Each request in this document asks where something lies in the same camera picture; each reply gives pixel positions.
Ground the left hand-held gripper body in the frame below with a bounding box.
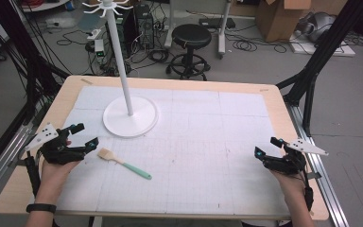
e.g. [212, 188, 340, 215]
[24, 122, 87, 166]

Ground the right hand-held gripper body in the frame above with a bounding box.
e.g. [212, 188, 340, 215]
[262, 138, 330, 176]

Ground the person's right hand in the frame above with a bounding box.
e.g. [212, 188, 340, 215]
[268, 152, 307, 204]

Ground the person's left hand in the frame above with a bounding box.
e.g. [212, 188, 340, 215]
[36, 140, 83, 206]

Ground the wooden table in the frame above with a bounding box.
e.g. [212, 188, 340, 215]
[0, 75, 330, 221]

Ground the white hook stand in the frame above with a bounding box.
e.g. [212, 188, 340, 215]
[81, 0, 160, 139]

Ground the black wristband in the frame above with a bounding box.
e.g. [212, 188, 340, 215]
[26, 202, 58, 215]

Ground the white grid mat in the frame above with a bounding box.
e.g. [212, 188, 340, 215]
[56, 85, 291, 218]

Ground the white power adapter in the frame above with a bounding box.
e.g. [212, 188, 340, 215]
[94, 39, 106, 59]

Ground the white power strip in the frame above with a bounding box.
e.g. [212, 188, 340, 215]
[86, 28, 104, 42]

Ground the white floor board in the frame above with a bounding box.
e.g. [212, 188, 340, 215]
[288, 32, 357, 58]

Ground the black computer tower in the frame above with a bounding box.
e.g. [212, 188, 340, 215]
[133, 3, 156, 50]

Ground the grey white machine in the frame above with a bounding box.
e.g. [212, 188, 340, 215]
[297, 11, 337, 44]

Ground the cardboard box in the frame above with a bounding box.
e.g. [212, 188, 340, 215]
[254, 0, 313, 44]

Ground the white round table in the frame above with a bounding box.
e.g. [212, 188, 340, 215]
[21, 0, 71, 13]

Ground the black round stool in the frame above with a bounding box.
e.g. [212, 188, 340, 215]
[165, 24, 213, 81]

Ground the black flat device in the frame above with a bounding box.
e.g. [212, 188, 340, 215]
[199, 17, 236, 30]

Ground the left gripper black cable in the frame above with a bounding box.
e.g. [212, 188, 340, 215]
[18, 150, 43, 198]

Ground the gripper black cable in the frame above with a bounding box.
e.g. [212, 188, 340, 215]
[18, 150, 43, 198]
[298, 169, 323, 213]

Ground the aluminium rail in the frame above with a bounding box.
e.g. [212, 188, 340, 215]
[285, 102, 350, 227]
[0, 121, 36, 206]

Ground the teal handled wooden spatula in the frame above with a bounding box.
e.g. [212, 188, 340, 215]
[96, 148, 153, 181]

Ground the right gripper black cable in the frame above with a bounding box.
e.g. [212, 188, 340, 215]
[298, 169, 323, 213]

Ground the black metal frame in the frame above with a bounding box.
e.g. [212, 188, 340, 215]
[275, 0, 363, 137]
[0, 0, 71, 181]

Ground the coiled black floor cable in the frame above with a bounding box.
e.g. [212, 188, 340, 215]
[232, 39, 259, 53]

